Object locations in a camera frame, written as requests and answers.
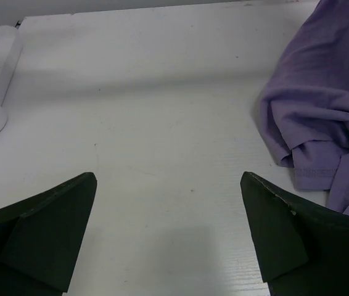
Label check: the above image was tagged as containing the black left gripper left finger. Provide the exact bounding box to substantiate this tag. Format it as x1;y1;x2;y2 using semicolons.
0;172;97;295

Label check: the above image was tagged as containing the purple t shirt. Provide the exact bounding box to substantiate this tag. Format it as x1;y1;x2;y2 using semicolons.
260;1;349;215

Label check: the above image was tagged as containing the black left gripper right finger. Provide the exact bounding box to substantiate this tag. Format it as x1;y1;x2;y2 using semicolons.
240;171;349;295

